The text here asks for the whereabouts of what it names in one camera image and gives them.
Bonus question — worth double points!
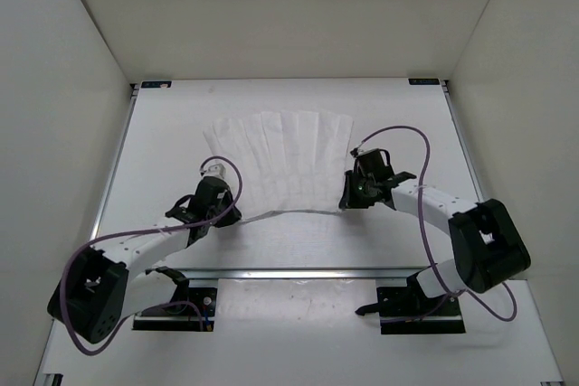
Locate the white pleated skirt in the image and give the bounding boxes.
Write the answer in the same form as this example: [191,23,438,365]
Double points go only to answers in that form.
[204,111,354,222]

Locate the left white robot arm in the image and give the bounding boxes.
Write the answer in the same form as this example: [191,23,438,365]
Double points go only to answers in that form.
[47,175,242,344]

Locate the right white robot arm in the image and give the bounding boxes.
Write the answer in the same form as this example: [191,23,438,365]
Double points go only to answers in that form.
[339,148,531,315]

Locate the right blue corner label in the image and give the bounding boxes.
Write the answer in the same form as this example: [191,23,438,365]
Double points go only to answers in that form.
[408,78,440,86]

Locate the blue corner label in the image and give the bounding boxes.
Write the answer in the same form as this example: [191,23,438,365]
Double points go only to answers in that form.
[140,80,172,89]
[408,78,440,86]

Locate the left blue corner label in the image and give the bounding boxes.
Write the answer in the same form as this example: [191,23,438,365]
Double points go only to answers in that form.
[140,80,172,89]

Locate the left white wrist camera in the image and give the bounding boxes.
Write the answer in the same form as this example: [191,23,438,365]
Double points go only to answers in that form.
[199,163,226,182]

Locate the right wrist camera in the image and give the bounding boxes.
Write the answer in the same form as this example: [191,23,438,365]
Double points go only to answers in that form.
[350,146,367,159]

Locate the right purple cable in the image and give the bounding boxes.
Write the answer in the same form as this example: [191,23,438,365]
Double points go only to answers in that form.
[356,126,519,319]

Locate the purple cable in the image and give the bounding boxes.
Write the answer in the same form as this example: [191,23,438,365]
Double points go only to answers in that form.
[58,155,248,355]
[356,126,519,319]

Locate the aluminium front rail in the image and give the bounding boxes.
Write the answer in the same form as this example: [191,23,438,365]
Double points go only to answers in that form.
[181,268,419,280]

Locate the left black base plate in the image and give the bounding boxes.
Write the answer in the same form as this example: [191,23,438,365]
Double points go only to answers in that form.
[132,280,218,333]

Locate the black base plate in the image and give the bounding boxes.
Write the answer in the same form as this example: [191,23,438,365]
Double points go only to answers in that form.
[132,280,218,333]
[355,287,466,335]

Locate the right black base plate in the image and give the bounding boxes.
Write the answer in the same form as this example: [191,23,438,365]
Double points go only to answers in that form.
[355,287,466,335]

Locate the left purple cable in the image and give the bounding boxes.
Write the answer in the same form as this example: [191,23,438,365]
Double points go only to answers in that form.
[58,155,248,355]

